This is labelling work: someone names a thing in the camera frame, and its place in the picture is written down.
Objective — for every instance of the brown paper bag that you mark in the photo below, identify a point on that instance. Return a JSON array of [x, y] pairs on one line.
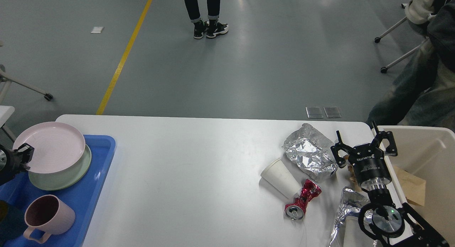
[[413, 187]]

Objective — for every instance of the office chair right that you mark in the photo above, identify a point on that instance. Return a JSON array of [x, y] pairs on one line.
[[418, 14]]

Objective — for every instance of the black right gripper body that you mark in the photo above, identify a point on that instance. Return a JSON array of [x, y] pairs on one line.
[[369, 166]]

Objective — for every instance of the pink mug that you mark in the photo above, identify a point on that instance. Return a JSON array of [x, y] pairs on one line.
[[47, 216]]

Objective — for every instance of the floor outlet plate right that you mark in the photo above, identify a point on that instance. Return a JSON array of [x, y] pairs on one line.
[[332, 112]]

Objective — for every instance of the crumpled foil small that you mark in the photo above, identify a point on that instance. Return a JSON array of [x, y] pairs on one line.
[[350, 204]]

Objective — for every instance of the floor outlet plate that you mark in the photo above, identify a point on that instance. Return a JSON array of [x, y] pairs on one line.
[[332, 112], [314, 113]]

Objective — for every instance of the white side table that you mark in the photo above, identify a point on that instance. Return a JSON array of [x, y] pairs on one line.
[[5, 113]]

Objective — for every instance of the crushed red can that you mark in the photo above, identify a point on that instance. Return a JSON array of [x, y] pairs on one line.
[[297, 209]]

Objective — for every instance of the dark green mug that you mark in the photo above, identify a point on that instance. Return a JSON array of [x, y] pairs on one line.
[[12, 224]]

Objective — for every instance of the beige plastic bin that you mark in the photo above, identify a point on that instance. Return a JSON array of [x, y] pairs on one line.
[[429, 153]]

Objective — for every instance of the crumpled foil large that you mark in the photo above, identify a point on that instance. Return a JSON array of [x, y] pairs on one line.
[[311, 151]]

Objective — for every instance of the green plate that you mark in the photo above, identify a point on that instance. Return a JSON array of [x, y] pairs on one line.
[[63, 179]]

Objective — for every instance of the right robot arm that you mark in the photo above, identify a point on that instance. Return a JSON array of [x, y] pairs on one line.
[[380, 219]]

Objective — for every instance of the blue plastic tray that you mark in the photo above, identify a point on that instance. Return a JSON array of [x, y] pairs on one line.
[[82, 196]]

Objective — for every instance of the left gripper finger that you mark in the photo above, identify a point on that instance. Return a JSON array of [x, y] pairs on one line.
[[25, 151]]

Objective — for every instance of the person in jeans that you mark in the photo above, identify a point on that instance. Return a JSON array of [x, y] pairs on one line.
[[424, 93]]

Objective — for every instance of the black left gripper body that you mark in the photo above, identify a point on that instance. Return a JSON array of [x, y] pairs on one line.
[[10, 164]]

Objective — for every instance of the floor outlet plate left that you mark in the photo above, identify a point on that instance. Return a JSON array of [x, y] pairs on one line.
[[314, 113]]

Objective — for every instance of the pink plate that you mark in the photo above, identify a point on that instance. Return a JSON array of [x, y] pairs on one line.
[[57, 146]]

